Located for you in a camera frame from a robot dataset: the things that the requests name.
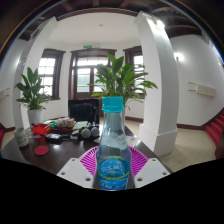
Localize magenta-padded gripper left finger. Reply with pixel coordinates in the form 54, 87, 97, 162
56, 146, 100, 190

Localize dark wooden glazed door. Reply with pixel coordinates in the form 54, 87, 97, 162
68, 48, 118, 101

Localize basket of small items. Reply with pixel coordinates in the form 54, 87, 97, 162
53, 117, 76, 134

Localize flat black case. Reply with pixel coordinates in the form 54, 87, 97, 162
44, 133, 63, 144

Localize glowing wall lamp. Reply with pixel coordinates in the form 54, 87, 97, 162
173, 51, 185, 63

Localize flat round red coaster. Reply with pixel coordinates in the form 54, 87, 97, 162
33, 145, 50, 157

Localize potted green plant, white pot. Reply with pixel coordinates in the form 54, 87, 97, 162
13, 67, 51, 126
90, 53, 159, 125

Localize grey round microphone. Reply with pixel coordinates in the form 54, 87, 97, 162
80, 127, 92, 139
90, 126, 100, 138

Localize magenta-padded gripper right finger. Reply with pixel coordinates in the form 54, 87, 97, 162
129, 147, 171, 189

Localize clear blue-capped water bottle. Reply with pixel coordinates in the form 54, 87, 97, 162
95, 96, 133, 191

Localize printed paper leaflet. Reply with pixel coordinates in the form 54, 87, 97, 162
125, 134, 140, 148

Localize green book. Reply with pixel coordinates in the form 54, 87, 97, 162
72, 120, 89, 131

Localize dark wood framed window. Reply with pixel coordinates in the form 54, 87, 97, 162
123, 45, 145, 98
37, 48, 66, 101

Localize red box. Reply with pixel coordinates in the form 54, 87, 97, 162
31, 122, 53, 136

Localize white wall radiator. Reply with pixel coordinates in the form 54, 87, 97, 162
187, 81, 217, 98
0, 88, 10, 101

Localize white mug with dark ovals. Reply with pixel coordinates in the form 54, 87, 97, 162
13, 127, 30, 149

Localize black chair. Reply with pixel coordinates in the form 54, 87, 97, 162
68, 98, 100, 125

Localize red carpeted stairs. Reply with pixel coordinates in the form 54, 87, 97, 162
204, 111, 224, 148

